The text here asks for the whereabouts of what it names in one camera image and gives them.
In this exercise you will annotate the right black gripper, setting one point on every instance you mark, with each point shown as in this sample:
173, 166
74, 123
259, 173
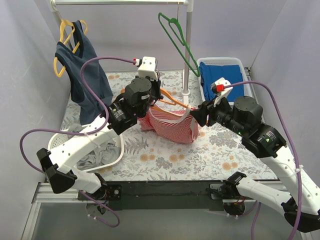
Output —
208, 111

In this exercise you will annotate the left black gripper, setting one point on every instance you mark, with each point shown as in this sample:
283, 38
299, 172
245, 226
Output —
155, 89

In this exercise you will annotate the red white striped tank top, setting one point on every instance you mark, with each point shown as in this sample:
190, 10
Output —
176, 126

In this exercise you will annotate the orange hanger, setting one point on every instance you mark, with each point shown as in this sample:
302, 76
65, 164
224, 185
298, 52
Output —
172, 101

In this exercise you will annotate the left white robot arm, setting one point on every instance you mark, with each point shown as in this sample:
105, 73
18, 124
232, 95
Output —
60, 163

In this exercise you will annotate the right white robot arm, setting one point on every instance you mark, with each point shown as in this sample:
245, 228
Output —
301, 201

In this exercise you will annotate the navy blue tank top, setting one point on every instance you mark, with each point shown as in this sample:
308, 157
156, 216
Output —
94, 76

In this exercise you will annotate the green hanger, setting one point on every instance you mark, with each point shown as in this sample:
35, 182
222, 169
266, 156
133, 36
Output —
174, 24

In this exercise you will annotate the yellow hanger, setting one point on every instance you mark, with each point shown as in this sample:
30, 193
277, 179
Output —
66, 23

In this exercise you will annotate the floral table mat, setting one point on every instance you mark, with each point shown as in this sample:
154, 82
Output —
216, 154

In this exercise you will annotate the blue folded cloth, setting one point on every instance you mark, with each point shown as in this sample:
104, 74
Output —
211, 73

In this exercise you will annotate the white basket right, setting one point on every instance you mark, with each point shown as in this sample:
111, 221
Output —
221, 61

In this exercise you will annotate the grey garment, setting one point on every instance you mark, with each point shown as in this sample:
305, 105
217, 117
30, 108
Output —
106, 155

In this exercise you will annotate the white laundry basket left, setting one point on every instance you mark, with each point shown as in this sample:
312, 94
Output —
60, 139

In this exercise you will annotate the white clothes rack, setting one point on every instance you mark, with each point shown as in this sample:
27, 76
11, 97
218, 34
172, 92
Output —
189, 10

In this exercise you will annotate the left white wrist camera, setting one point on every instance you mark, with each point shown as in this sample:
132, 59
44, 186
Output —
147, 67

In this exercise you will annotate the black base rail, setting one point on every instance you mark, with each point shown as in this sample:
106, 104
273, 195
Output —
164, 195

